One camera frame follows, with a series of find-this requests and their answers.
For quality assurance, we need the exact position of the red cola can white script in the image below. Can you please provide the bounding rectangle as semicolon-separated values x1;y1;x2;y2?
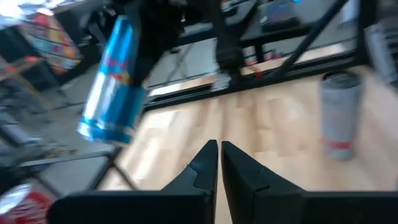
0;182;57;224

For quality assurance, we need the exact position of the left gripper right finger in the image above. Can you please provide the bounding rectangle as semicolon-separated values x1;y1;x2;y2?
220;140;398;224

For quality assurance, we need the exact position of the colourful patchwork cloth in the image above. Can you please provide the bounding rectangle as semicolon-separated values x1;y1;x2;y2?
17;11;83;77

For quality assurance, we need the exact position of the Celsius can black lid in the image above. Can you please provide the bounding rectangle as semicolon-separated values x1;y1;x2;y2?
318;70;363;161

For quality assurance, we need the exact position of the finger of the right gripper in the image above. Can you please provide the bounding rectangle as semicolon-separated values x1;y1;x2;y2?
132;54;159;90

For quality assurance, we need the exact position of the black aluminium rig frame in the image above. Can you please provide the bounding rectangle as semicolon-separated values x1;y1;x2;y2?
0;0;374;194

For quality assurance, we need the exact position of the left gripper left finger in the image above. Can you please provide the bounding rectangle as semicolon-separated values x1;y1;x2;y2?
46;139;219;224

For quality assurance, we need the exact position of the slim silver blue can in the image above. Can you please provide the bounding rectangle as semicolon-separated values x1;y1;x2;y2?
76;14;147;146

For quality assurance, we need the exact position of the black desk bar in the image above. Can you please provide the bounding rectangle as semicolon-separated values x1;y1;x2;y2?
180;17;315;47

